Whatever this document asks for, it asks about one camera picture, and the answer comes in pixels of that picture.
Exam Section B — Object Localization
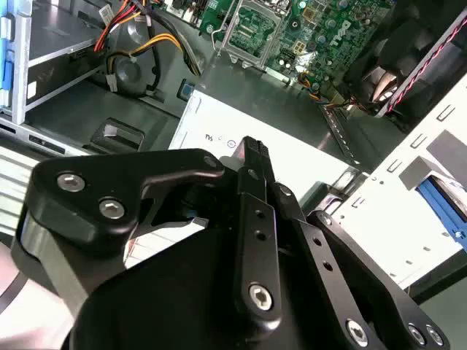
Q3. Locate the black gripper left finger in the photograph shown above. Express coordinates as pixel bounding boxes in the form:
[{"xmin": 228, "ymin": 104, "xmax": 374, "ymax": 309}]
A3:
[{"xmin": 9, "ymin": 136, "xmax": 285, "ymax": 327}]

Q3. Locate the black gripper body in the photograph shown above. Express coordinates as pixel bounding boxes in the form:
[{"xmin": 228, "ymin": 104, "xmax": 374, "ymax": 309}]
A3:
[{"xmin": 61, "ymin": 218, "xmax": 351, "ymax": 350}]

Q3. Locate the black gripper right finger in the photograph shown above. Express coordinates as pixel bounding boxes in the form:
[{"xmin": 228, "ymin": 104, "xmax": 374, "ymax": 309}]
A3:
[{"xmin": 257, "ymin": 140, "xmax": 453, "ymax": 350}]

